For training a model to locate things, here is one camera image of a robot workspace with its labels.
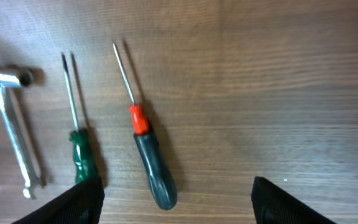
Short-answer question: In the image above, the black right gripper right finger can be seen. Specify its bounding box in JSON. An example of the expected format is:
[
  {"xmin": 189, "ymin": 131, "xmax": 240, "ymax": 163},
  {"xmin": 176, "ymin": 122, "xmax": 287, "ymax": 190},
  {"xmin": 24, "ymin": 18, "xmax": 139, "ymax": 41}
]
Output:
[{"xmin": 251, "ymin": 177, "xmax": 334, "ymax": 224}]

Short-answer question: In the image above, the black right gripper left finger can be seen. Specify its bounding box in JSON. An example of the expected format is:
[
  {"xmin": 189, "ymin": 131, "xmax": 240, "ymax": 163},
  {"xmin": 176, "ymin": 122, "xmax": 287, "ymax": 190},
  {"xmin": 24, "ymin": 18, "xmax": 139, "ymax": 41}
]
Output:
[{"xmin": 14, "ymin": 176, "xmax": 104, "ymax": 224}]

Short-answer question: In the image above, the green handled screwdriver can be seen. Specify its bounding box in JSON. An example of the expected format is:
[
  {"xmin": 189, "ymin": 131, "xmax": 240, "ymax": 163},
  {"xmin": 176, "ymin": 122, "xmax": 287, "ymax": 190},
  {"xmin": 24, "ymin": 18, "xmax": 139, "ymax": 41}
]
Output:
[{"xmin": 61, "ymin": 53, "xmax": 99, "ymax": 184}]

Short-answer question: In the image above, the black red handled screwdriver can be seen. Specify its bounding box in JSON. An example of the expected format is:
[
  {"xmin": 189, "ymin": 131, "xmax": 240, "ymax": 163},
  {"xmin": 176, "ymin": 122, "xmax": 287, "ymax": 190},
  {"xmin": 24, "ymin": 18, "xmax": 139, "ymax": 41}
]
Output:
[{"xmin": 112, "ymin": 43, "xmax": 178, "ymax": 210}]

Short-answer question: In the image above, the silver L-shaped socket wrench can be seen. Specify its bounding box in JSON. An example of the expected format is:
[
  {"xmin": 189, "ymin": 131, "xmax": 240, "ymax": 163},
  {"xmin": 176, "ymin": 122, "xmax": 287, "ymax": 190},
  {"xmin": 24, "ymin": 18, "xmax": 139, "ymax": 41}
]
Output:
[{"xmin": 0, "ymin": 67, "xmax": 40, "ymax": 200}]

